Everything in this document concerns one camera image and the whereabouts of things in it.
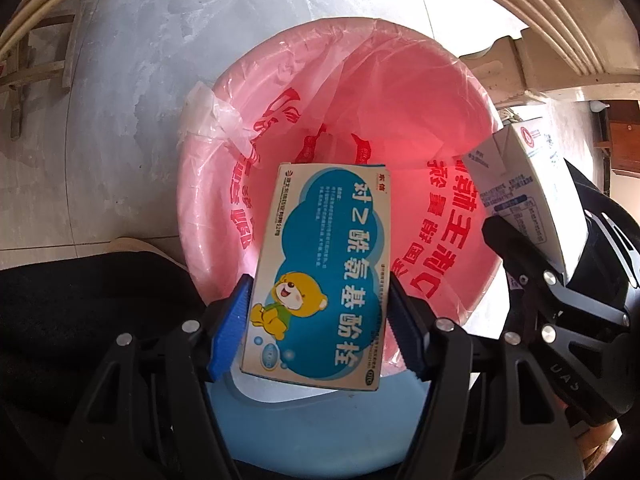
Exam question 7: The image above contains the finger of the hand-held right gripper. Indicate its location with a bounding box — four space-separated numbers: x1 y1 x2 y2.
482 215 632 346
562 160 640 288

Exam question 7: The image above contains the tan slipper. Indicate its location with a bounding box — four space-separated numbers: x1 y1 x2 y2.
107 236 191 273

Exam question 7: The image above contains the brown wooden cabinet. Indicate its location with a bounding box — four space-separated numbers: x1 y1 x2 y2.
597 100 640 177

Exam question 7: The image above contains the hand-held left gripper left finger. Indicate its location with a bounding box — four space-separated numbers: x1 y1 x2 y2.
47 274 256 480

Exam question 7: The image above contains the bin with pink bag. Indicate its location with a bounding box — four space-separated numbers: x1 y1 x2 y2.
177 17 503 367

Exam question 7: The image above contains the white milk carton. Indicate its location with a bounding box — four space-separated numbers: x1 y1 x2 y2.
460 117 586 283

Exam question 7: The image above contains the wooden stool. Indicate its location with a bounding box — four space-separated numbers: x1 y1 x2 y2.
0 12 85 142

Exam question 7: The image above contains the cream table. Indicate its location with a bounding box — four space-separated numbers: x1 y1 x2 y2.
420 0 640 108

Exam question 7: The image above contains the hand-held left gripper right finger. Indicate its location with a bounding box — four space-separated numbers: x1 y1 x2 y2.
387 274 571 480

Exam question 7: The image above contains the blue bear print medicine box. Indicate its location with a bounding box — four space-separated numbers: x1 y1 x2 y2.
240 162 393 392

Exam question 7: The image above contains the blue plastic bin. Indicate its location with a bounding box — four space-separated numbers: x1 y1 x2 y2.
205 360 441 480

